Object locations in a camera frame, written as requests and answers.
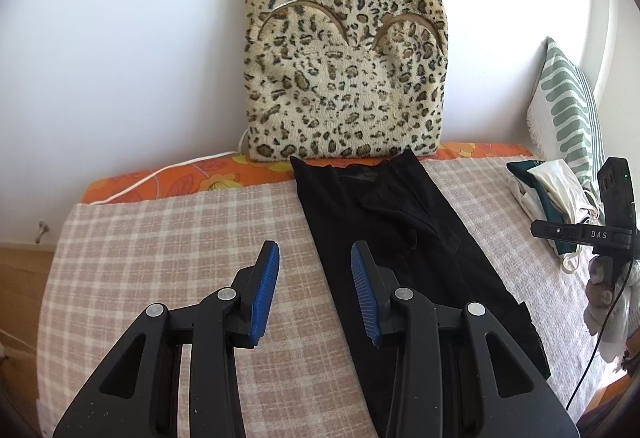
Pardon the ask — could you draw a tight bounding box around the black t-shirt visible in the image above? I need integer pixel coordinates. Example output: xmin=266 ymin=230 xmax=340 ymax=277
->
xmin=290 ymin=149 xmax=551 ymax=438

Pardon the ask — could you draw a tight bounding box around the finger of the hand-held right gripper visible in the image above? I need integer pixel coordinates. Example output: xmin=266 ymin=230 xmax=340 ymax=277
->
xmin=531 ymin=218 xmax=583 ymax=243

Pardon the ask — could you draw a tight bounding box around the person's right hand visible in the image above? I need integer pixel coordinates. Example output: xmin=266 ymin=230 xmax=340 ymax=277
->
xmin=586 ymin=258 xmax=628 ymax=319

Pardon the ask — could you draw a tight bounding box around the pile of folded clothes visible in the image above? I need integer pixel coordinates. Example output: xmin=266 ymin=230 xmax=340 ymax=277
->
xmin=515 ymin=159 xmax=603 ymax=275

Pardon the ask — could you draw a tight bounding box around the white cable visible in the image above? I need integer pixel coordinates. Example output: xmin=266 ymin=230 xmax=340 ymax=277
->
xmin=90 ymin=128 xmax=251 ymax=205

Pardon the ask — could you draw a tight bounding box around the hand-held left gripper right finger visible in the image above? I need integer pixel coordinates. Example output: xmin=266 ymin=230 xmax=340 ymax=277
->
xmin=350 ymin=241 xmax=581 ymax=438

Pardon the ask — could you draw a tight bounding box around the orange floral bed sheet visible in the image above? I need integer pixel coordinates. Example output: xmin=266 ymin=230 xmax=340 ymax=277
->
xmin=80 ymin=141 xmax=533 ymax=205

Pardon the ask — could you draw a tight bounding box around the pink checked blanket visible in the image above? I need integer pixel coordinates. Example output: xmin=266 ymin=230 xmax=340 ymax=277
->
xmin=37 ymin=158 xmax=616 ymax=438

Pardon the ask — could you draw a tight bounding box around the black cable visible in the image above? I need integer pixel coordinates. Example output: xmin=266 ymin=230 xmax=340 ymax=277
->
xmin=566 ymin=263 xmax=633 ymax=411

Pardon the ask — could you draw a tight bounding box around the dark green garment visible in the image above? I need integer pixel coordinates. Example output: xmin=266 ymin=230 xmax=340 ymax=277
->
xmin=551 ymin=238 xmax=585 ymax=256
xmin=506 ymin=159 xmax=547 ymax=199

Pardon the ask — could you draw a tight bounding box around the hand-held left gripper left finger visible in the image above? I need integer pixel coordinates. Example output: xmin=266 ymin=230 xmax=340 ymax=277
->
xmin=52 ymin=239 xmax=281 ymax=438

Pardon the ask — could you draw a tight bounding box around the green and white striped pillow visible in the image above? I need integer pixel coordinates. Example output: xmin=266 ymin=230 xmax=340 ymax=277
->
xmin=526 ymin=37 xmax=608 ymax=199

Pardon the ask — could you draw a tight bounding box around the leopard print cushion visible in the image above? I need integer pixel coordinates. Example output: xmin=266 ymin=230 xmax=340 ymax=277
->
xmin=243 ymin=0 xmax=449 ymax=164

